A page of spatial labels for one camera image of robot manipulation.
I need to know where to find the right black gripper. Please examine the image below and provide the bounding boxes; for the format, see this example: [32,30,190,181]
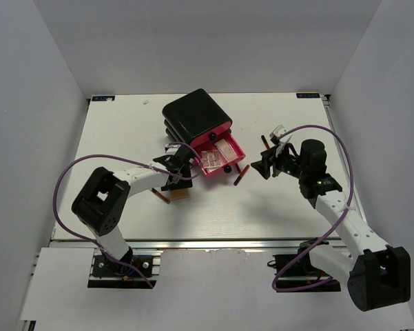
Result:
[251,142,307,180]

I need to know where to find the beige square sponge pad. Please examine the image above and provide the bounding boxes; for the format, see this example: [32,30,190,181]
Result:
[169,188,189,201]

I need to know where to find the clear eyeshadow palette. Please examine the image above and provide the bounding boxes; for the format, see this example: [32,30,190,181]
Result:
[201,150,223,172]

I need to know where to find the pink drawer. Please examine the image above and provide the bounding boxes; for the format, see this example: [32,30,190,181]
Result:
[189,121,232,148]
[194,131,246,177]

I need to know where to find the black pink drawer organizer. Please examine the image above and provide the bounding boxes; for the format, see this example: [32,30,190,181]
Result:
[161,88,246,180]

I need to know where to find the pink sachet packet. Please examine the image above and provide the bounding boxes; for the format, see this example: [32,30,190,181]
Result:
[215,139,238,162]

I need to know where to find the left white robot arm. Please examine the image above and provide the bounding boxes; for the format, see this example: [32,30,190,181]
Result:
[72,143,199,275]

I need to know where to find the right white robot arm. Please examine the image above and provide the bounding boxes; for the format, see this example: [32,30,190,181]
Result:
[251,139,411,312]

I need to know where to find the red lip gloss front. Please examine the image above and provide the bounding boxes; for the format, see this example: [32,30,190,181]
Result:
[234,164,250,186]

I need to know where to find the red lip gloss far right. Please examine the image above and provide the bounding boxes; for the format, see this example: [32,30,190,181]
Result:
[261,134,270,150]

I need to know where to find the red lip gloss left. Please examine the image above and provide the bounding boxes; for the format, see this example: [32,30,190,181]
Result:
[151,188,170,204]

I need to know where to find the blue label right corner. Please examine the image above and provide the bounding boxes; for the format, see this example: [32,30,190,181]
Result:
[296,92,320,99]

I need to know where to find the blue label corner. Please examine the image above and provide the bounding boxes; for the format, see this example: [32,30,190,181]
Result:
[91,95,115,102]
[296,92,320,99]

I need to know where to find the blue label left corner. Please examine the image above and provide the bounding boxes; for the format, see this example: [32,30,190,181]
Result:
[91,95,115,102]

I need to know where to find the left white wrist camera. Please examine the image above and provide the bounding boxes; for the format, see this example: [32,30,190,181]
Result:
[165,144,180,155]

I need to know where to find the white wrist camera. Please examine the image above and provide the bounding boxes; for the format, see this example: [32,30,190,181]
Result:
[165,144,180,155]
[269,125,292,148]

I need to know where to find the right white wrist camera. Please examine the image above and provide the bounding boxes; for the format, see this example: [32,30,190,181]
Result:
[269,125,292,148]

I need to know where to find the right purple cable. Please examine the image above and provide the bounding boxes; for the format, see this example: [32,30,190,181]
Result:
[271,124,354,294]

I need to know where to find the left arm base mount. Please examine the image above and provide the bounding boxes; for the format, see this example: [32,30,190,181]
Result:
[87,250,161,290]

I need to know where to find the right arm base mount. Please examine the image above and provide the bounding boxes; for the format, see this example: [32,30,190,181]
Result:
[267,239,341,292]

